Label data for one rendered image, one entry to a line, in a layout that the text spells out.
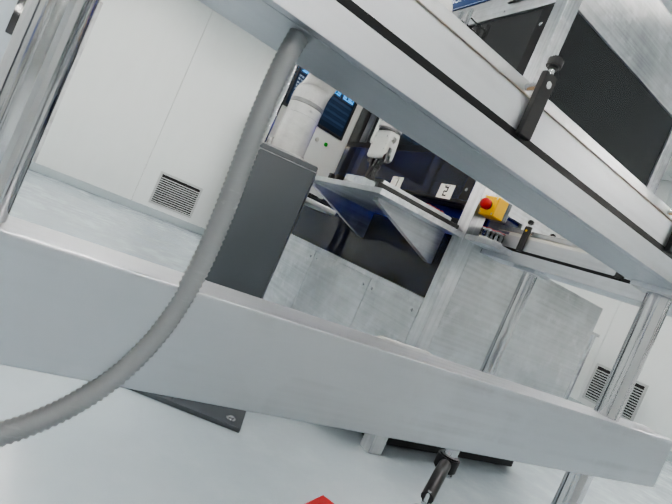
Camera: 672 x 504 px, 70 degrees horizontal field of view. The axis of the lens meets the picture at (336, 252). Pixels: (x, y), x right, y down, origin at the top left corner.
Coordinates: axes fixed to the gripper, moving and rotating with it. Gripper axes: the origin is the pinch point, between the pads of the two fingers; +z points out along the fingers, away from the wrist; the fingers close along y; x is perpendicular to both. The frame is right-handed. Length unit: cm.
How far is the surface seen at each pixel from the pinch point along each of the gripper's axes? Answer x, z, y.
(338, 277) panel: -39, 41, 53
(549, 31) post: -39, -75, -10
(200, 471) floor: 32, 92, -35
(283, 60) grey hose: 72, 12, -92
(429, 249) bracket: -35.5, 14.7, -2.6
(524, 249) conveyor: -50, 3, -31
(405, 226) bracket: -20.7, 11.1, -2.5
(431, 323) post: -42, 40, -13
